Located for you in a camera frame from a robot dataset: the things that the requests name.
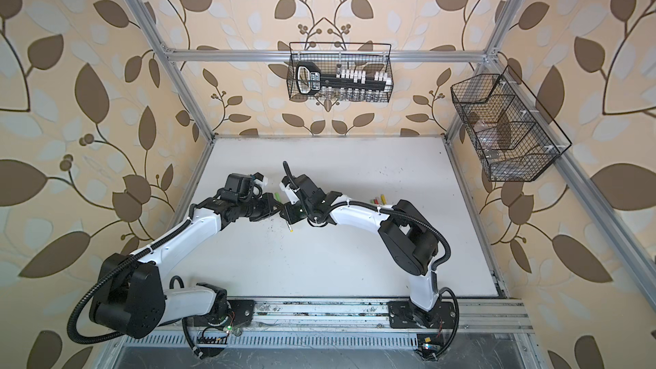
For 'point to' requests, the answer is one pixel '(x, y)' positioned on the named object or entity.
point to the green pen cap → (278, 196)
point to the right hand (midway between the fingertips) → (283, 213)
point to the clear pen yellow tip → (291, 231)
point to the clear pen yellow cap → (383, 199)
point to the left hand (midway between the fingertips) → (280, 203)
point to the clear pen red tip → (376, 202)
